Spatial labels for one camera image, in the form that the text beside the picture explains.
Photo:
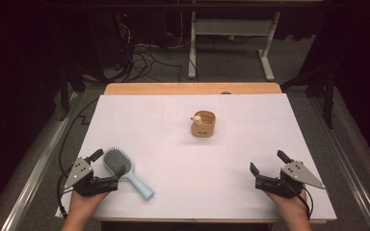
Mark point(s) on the brown holder with bear figure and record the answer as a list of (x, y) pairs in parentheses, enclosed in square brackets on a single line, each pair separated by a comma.
[(202, 130)]

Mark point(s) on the light blue hairbrush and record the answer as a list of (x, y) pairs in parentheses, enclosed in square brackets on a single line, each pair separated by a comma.
[(117, 160)]

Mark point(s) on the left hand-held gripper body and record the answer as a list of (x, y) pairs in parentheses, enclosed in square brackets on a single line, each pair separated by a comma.
[(83, 174)]

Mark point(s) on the wooden table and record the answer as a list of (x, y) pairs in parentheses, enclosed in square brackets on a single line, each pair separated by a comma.
[(189, 88)]

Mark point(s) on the metal floor rail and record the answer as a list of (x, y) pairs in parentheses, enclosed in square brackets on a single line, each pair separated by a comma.
[(350, 166), (37, 173)]

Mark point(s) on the white metal stand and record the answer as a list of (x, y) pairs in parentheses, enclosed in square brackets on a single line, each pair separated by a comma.
[(231, 27)]

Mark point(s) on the black computer tower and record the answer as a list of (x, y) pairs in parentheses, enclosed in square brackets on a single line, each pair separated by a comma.
[(112, 38)]

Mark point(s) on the person's right hand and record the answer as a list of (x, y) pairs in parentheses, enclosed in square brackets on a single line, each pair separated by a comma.
[(289, 207)]

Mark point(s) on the black stand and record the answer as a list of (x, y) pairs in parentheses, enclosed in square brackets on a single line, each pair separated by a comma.
[(328, 96), (65, 93)]

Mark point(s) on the small green ball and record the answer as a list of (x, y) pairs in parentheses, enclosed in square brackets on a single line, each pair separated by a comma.
[(231, 37)]

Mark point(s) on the person's left hand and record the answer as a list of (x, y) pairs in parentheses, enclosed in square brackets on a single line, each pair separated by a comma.
[(85, 203)]

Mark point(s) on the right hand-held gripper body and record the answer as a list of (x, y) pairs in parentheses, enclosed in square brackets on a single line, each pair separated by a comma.
[(294, 179)]

